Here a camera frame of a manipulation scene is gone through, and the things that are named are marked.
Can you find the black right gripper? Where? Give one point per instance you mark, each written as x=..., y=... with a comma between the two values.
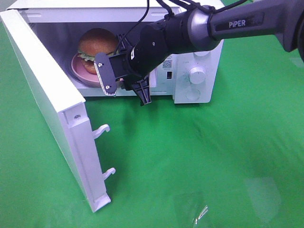
x=126, y=69

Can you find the burger with lettuce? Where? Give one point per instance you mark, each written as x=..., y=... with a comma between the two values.
x=95, y=41

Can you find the pink round plate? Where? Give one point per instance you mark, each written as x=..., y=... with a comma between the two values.
x=82, y=74

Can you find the round white door button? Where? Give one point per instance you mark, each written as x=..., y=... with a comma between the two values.
x=193, y=94

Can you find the white microwave door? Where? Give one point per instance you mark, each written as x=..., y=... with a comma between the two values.
x=63, y=108

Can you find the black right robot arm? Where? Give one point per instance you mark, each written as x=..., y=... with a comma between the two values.
x=201, y=28

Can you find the lower white microwave knob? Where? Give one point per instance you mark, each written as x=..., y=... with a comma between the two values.
x=197, y=75

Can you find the white microwave knob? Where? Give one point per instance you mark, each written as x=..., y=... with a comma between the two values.
x=201, y=53
x=197, y=75

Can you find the white microwave oven body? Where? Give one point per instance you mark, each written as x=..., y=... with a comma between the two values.
x=46, y=33

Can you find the upper white microwave knob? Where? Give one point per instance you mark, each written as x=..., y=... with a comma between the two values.
x=201, y=53

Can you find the green table mat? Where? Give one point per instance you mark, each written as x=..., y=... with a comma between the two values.
x=235, y=162

